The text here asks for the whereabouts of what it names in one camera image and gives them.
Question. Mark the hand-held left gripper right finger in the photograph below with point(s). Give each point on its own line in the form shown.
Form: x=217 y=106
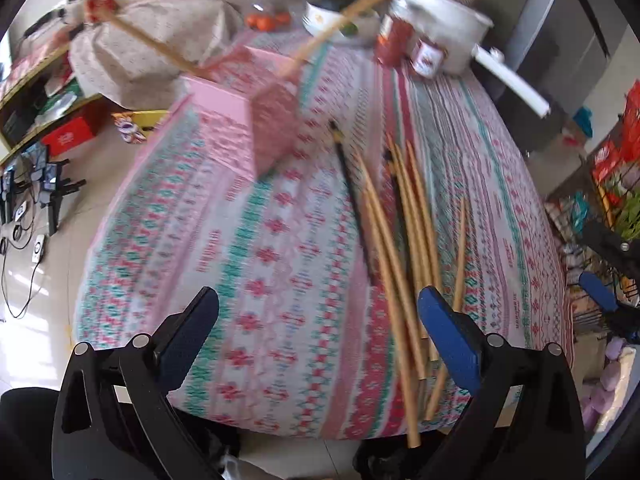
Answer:
x=450 y=340

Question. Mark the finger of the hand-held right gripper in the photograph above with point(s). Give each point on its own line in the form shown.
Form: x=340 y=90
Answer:
x=597 y=292

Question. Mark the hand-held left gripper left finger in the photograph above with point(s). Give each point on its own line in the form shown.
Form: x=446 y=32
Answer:
x=185 y=345

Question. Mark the bunch of wooden chopsticks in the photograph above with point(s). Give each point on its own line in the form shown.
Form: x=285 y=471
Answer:
x=395 y=280

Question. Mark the black chopstick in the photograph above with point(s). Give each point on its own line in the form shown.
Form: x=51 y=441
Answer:
x=400 y=210
x=350 y=195

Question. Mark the pink perforated utensil holder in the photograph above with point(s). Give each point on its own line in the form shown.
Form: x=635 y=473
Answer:
x=225 y=120

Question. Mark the green leafy vegetables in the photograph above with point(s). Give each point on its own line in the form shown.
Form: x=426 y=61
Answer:
x=631 y=220

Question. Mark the pale purple packets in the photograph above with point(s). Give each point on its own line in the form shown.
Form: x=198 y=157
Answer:
x=612 y=375

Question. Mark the red plastic bag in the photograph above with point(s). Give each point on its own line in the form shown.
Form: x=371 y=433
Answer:
x=631 y=125

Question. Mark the white power adapter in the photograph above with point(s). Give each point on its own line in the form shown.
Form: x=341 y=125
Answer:
x=39 y=249

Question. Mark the person's left leg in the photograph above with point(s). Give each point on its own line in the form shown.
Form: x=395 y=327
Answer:
x=25 y=435

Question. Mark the phone on black tripod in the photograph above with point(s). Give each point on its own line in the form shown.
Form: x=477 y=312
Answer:
x=10 y=185
x=51 y=180

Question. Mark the colourful snack packet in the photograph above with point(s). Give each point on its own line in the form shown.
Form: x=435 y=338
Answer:
x=130 y=127

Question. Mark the red box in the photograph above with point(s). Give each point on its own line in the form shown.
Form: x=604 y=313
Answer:
x=70 y=136

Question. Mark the beige floral cloth cover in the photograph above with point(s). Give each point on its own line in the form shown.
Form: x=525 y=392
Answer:
x=125 y=80

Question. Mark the dark grey refrigerator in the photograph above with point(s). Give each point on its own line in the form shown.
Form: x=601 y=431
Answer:
x=560 y=20

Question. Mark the small jar with red label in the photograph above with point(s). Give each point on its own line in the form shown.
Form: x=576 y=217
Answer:
x=427 y=57

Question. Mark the yellow-edged shelf unit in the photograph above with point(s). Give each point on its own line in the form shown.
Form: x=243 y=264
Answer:
x=20 y=105

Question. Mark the single long wooden chopstick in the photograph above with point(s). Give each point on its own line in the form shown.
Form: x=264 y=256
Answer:
x=150 y=42
x=345 y=12

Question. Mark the tall red glass jar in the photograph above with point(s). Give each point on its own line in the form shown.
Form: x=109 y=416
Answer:
x=392 y=40

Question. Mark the small tangerine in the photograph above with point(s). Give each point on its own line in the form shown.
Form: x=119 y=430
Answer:
x=282 y=17
x=260 y=22

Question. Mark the white bowl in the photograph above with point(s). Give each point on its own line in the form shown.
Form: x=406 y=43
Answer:
x=320 y=17

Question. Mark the small red hanging ornament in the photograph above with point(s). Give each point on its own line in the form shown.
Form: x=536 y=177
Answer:
x=102 y=5

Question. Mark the dark green squash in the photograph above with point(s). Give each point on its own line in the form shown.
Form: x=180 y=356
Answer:
x=332 y=2

